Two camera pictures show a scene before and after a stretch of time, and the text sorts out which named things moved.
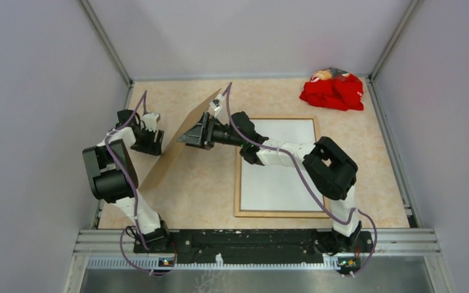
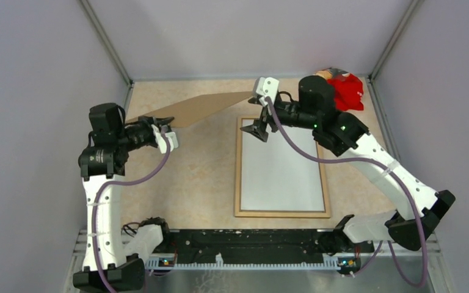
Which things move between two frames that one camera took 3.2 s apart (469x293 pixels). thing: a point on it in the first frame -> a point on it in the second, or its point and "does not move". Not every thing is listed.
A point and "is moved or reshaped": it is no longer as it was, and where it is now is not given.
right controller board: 349,264 does not move
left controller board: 166,262 does not move
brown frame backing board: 173,148 is moved or reshaped
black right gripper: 202,133 -> 258,128
